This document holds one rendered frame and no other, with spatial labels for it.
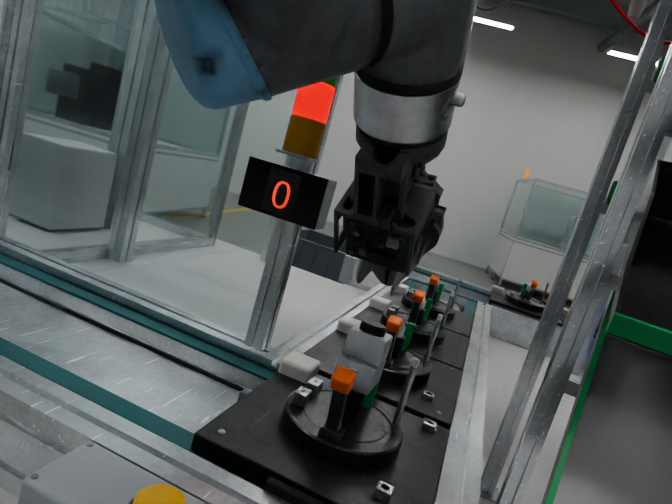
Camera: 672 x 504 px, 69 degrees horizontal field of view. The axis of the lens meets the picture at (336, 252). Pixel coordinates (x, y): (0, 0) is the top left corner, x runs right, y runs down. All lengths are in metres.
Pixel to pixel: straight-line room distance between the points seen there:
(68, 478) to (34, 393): 0.13
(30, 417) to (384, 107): 0.44
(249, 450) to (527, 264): 8.85
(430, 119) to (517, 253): 8.87
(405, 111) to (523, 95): 11.07
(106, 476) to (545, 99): 11.26
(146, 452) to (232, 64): 0.37
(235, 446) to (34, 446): 0.19
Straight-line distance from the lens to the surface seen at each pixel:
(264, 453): 0.53
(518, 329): 1.74
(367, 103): 0.35
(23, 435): 0.59
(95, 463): 0.50
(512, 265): 9.22
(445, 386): 0.84
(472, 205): 11.10
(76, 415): 0.56
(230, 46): 0.25
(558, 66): 11.66
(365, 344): 0.54
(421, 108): 0.34
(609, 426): 0.58
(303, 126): 0.67
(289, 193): 0.67
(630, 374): 0.61
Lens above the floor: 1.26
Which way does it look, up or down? 10 degrees down
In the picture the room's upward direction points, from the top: 16 degrees clockwise
